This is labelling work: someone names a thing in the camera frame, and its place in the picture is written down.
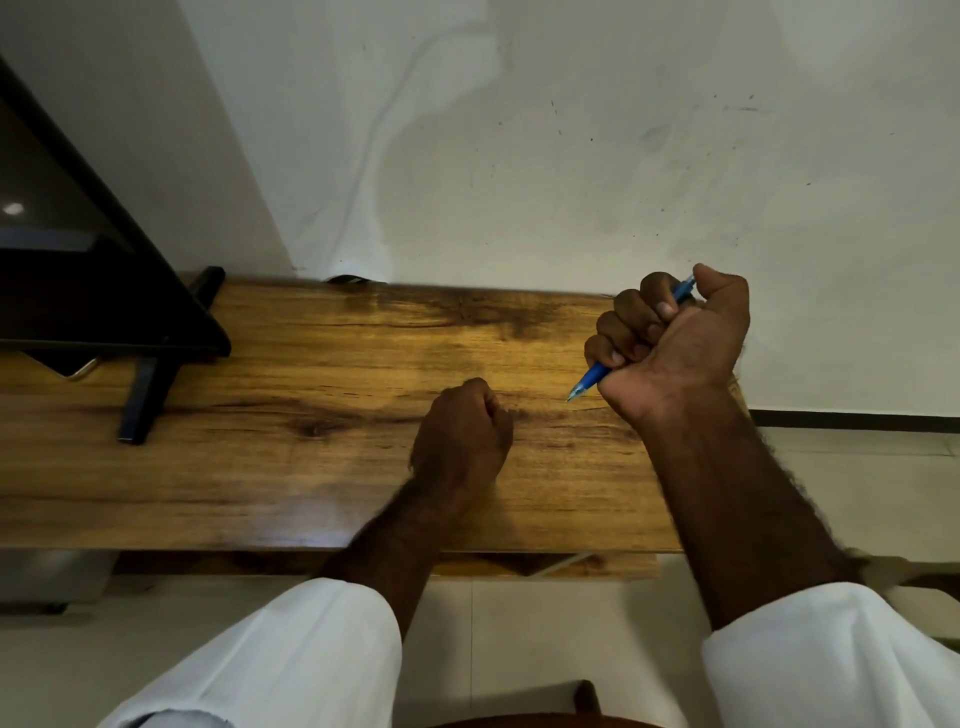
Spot person's right hand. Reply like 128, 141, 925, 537
584, 264, 752, 434

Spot black monitor stand foot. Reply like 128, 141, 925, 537
115, 265, 227, 446

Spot person's right forearm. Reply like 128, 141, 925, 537
634, 382, 873, 633

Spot white left shirt sleeve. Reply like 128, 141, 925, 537
97, 577, 405, 728

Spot person's left forearm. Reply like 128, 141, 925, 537
318, 474, 496, 643

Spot gold-edged phone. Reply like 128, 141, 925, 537
21, 351, 103, 383

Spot white shirt sleeve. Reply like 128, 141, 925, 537
97, 577, 405, 728
700, 581, 960, 728

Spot grey box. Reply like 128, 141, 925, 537
0, 551, 118, 615

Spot white right shirt sleeve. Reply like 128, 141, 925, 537
700, 581, 960, 728

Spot black monitor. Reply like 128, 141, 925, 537
0, 56, 233, 375

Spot person's left hand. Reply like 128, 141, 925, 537
408, 377, 516, 498

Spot blue pen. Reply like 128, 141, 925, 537
565, 274, 698, 404

